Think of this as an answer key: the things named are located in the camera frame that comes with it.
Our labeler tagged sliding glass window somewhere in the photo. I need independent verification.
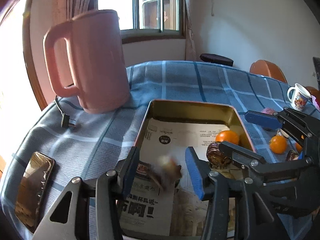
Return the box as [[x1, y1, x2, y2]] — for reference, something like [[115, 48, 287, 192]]
[[97, 0, 187, 44]]

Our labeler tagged brown wooden door frame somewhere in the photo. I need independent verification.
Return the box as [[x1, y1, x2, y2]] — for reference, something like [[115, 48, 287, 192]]
[[22, 0, 54, 112]]

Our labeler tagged pale window curtain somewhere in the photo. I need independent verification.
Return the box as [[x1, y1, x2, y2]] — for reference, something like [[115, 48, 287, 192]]
[[181, 0, 198, 62]]

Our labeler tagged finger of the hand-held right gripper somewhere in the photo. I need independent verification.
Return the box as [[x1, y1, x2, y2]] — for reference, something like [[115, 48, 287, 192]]
[[219, 141, 267, 173], [244, 107, 320, 153]]

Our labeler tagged black power plug cable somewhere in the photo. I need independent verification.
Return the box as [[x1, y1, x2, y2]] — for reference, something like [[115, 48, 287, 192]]
[[54, 96, 77, 129]]

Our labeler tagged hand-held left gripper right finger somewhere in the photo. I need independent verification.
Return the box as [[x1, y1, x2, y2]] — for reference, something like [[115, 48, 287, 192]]
[[184, 146, 278, 240]]

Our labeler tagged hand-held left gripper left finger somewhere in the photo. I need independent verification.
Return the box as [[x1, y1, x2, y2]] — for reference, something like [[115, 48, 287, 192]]
[[32, 146, 141, 240]]

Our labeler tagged brown leather armchair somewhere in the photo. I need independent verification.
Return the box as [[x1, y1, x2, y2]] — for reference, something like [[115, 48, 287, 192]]
[[249, 59, 288, 83]]

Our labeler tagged printed paper sheet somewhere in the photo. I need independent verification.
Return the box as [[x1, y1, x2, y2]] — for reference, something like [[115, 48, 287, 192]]
[[117, 119, 230, 238]]

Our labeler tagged pink electric kettle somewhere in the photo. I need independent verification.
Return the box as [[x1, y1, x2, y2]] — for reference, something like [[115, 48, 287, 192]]
[[43, 9, 131, 114]]

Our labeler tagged rectangular metal tin box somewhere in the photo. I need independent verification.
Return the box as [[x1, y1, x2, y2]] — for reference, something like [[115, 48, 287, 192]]
[[116, 99, 257, 240]]

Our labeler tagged dark round stool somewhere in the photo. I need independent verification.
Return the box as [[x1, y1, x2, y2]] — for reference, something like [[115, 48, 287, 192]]
[[199, 53, 234, 67]]

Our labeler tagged white printed mug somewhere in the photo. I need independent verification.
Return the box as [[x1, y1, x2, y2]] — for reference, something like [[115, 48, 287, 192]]
[[287, 83, 312, 110]]

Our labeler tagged black smartphone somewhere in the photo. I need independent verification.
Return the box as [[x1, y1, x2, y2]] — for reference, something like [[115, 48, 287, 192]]
[[14, 151, 55, 234]]

